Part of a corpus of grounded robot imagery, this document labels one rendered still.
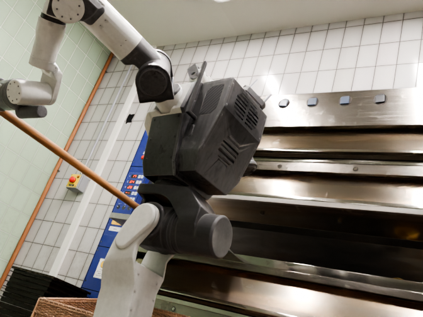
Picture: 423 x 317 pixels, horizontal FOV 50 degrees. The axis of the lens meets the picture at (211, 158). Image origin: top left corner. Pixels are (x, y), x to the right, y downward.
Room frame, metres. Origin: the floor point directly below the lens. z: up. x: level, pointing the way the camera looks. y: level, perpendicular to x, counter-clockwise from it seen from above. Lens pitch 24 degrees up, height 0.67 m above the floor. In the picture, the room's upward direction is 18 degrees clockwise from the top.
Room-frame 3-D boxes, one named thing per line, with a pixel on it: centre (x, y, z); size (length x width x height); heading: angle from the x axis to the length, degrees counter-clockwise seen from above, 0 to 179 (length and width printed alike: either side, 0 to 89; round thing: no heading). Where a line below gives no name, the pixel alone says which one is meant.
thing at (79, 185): (2.76, 0.76, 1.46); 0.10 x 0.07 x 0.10; 54
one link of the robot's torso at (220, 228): (1.21, 0.02, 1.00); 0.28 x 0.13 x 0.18; 54
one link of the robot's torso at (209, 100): (1.23, 0.05, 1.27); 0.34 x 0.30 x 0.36; 136
